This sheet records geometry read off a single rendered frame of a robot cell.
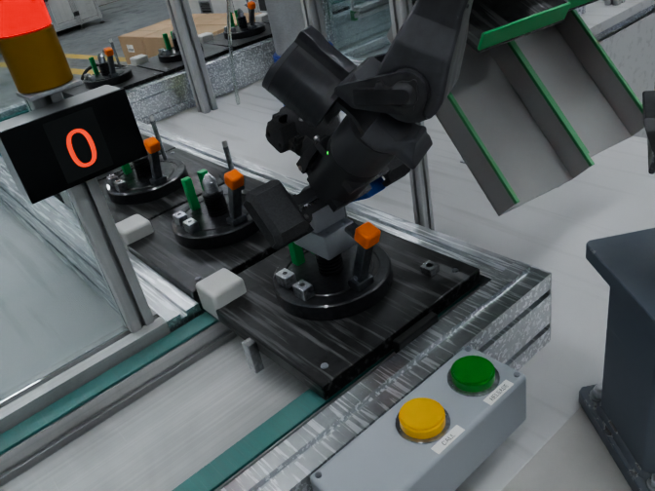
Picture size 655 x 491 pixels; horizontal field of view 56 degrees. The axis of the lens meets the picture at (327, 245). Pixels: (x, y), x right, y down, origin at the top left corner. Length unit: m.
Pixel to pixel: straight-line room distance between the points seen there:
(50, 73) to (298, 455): 0.40
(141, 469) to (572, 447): 0.43
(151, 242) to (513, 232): 0.55
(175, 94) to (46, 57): 1.28
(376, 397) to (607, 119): 0.56
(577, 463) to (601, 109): 0.51
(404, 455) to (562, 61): 0.64
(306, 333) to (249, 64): 1.42
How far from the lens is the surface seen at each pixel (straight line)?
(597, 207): 1.06
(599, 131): 0.96
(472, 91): 0.86
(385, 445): 0.56
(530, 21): 0.76
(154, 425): 0.71
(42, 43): 0.62
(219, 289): 0.74
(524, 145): 0.85
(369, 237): 0.62
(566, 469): 0.67
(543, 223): 1.02
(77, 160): 0.64
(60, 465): 0.73
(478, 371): 0.59
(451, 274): 0.72
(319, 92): 0.53
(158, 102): 1.86
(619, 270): 0.57
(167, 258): 0.88
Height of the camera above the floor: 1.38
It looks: 31 degrees down
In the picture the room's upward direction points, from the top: 12 degrees counter-clockwise
